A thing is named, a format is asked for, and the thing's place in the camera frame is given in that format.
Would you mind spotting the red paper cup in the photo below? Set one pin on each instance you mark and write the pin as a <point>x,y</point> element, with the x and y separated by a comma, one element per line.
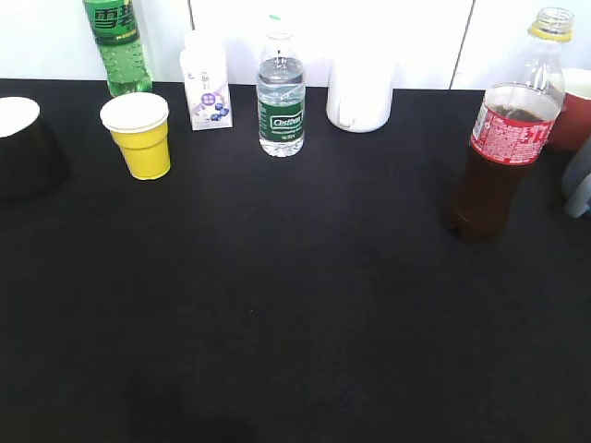
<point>572,127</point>

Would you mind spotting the blueberry milk carton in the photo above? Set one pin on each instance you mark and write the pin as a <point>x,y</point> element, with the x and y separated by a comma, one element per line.
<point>203,64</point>

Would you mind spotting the green sprite bottle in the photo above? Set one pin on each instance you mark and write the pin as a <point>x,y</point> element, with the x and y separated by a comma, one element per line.
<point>116,33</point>

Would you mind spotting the black cup white inside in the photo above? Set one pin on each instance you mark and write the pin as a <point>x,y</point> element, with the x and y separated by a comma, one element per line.
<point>32,161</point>

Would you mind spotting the transparent white cup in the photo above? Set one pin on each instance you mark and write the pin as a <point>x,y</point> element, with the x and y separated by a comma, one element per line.
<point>359,94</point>

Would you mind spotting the clear water bottle green label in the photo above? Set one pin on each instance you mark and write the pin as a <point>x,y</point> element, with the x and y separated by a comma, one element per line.
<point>281,92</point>

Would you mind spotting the white mug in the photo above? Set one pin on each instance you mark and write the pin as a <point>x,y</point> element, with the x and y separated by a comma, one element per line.
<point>575,184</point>

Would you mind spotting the cola bottle red label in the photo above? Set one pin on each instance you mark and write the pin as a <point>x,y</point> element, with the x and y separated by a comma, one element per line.
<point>512,126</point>

